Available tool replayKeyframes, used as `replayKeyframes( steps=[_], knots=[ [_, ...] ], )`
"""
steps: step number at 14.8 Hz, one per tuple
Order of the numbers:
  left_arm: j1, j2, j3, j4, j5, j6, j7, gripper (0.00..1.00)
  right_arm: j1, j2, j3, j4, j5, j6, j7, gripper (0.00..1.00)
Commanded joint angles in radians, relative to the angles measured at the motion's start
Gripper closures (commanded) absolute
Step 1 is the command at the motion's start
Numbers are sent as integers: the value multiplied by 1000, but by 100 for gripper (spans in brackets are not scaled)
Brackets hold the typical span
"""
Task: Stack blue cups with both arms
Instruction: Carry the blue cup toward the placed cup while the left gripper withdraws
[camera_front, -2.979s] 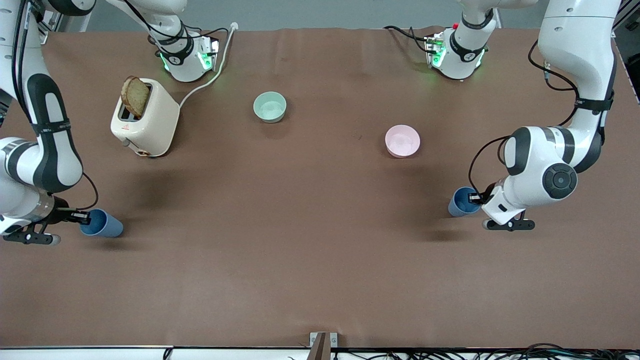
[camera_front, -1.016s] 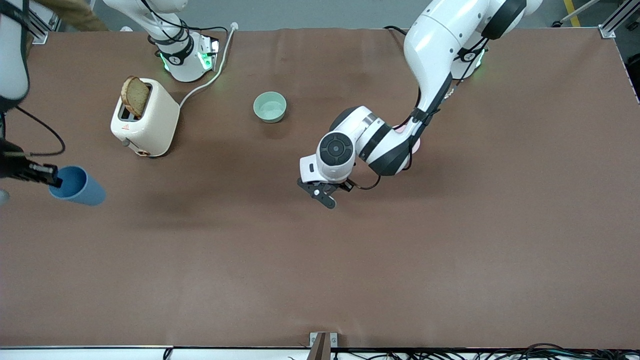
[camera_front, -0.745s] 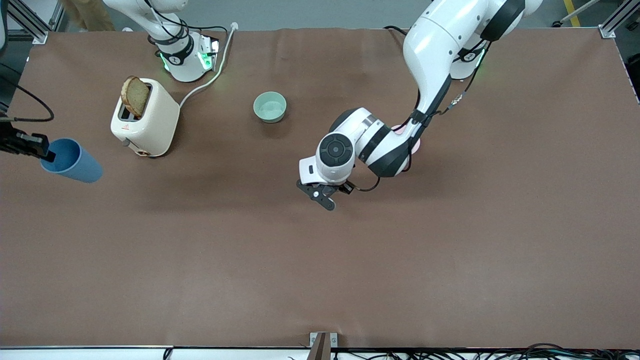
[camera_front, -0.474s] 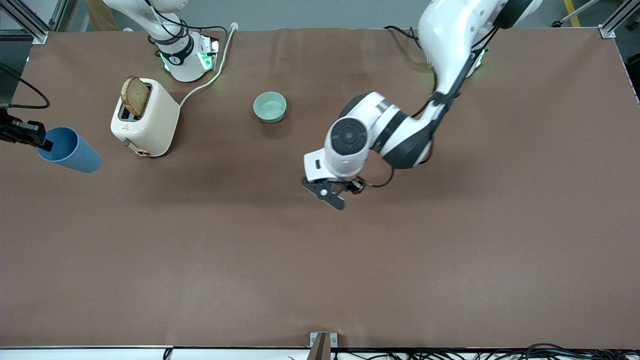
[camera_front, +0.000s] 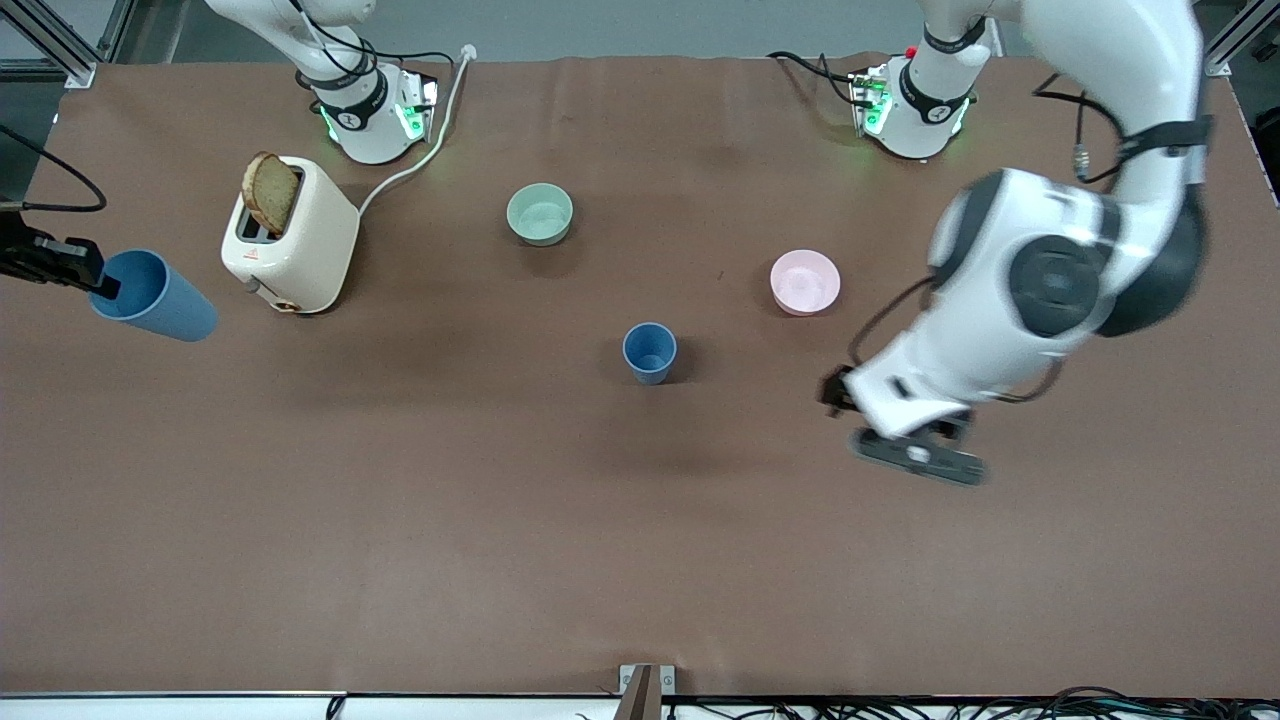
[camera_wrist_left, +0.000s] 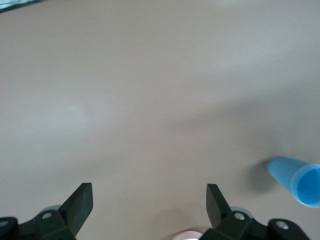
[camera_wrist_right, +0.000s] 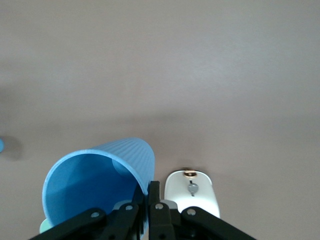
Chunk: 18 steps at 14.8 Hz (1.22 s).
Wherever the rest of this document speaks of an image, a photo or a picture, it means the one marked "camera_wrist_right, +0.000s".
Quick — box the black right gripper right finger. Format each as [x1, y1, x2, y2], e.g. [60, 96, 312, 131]
[148, 180, 256, 240]

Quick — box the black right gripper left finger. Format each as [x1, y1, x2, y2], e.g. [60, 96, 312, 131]
[29, 186, 146, 240]

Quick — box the mint green bowl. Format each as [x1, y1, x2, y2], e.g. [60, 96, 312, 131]
[39, 217, 53, 234]

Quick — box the cream white toaster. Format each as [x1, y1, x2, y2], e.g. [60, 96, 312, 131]
[163, 168, 221, 219]

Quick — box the brown table cover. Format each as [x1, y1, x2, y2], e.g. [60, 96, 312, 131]
[0, 0, 320, 240]

